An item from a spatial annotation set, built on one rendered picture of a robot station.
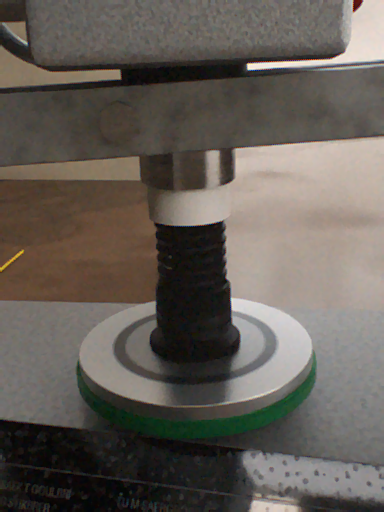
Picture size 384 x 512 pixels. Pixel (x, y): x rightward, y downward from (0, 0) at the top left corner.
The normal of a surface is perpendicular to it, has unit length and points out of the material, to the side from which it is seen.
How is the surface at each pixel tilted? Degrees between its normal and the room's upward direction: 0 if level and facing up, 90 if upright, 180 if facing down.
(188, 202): 90
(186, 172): 90
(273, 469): 45
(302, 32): 90
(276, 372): 0
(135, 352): 0
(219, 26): 90
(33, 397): 0
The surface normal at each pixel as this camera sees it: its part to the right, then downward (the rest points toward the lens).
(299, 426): -0.04, -0.94
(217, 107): 0.07, 0.32
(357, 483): -0.20, -0.44
